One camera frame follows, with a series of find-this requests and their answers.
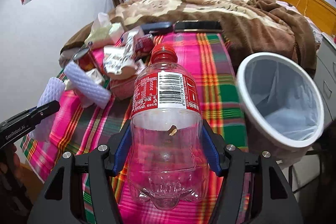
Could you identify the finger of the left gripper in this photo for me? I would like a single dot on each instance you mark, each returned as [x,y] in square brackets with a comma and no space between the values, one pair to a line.
[18,126]

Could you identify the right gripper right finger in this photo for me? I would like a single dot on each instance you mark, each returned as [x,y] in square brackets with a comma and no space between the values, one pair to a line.
[213,146]

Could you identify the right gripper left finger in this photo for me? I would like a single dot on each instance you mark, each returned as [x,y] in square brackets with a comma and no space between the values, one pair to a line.
[119,145]

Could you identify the clear plastic cola bottle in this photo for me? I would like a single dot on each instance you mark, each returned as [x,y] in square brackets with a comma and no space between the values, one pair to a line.
[167,163]

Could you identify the white foam fruit net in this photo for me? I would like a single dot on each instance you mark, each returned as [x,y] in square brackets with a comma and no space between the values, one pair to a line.
[87,84]

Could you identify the printed paper food bag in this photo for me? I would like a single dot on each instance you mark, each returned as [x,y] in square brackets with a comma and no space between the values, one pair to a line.
[119,61]

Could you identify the cartoon face milk can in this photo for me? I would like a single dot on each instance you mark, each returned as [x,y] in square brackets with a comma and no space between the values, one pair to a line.
[85,59]

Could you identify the white round trash bin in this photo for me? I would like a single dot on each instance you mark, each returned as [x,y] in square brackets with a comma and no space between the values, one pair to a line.
[282,105]

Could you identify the black chair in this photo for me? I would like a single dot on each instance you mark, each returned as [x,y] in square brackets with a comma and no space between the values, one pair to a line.
[304,173]

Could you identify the red drink milk can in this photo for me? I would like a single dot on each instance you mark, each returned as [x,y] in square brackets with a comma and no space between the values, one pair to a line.
[143,46]

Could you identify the tissue pack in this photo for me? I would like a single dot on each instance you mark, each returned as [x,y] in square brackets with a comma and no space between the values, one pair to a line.
[103,32]

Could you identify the dark blue glasses case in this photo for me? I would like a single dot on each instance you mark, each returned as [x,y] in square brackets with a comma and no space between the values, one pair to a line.
[158,28]

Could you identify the black smartphone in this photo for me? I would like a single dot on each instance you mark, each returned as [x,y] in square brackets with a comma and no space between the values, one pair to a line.
[201,26]

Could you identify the grey drawer cabinet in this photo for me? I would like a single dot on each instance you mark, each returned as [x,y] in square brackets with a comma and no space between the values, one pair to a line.
[325,73]

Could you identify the brown fleece blanket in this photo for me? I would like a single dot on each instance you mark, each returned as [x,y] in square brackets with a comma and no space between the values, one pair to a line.
[248,26]

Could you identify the wooden headboard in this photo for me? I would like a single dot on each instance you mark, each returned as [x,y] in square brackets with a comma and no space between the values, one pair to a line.
[319,11]

